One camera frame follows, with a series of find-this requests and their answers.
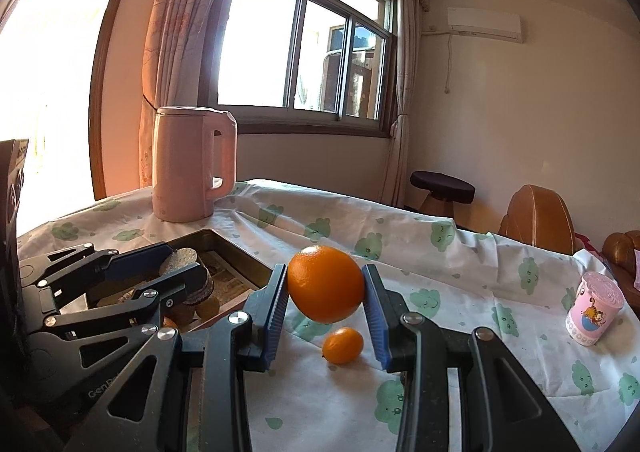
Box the large wrinkled orange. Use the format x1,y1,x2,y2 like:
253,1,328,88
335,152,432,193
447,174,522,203
163,316,179,331

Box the dark round stool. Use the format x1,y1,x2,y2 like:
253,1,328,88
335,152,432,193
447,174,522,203
410,171,475,219

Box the pink cartoon cup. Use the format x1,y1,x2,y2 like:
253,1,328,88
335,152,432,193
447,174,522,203
565,271,625,347

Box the white right curtain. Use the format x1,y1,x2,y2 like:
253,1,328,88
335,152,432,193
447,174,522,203
381,0,430,207

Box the pink electric kettle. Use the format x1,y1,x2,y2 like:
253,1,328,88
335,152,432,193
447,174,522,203
152,106,238,223

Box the pink left curtain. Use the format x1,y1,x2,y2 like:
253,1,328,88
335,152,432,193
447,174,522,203
138,0,214,186

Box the brown leather armchair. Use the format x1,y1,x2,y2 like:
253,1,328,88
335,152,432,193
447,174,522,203
498,184,576,255

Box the white wall air conditioner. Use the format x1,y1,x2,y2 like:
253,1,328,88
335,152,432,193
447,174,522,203
447,8,523,43

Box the white cloud print tablecloth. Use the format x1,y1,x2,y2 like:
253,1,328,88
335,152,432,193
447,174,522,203
16,177,640,452

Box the brown leather sofa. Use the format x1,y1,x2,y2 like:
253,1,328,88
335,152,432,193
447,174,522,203
602,230,640,315

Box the sliding glass window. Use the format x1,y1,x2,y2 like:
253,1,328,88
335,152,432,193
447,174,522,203
198,0,396,137

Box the smooth orange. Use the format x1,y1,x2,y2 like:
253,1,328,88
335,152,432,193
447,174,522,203
322,327,363,365
286,245,364,324

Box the small yellow-brown round fruit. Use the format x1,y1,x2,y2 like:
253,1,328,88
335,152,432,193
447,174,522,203
195,295,220,321

